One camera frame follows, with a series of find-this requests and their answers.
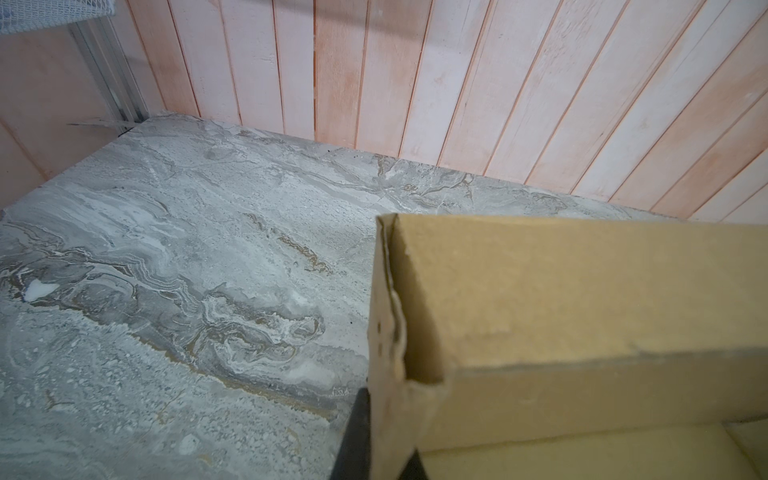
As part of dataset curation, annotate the white wire mesh shelf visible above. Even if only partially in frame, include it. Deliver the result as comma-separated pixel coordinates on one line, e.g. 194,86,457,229
1,0,116,35

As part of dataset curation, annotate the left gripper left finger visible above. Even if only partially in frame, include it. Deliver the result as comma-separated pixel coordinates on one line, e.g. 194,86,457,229
329,388,371,480

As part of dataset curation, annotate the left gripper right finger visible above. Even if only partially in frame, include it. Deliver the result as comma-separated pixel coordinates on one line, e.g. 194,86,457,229
399,451,428,480

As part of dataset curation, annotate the brown cardboard box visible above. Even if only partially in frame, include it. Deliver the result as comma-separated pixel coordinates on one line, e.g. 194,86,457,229
368,213,767,479

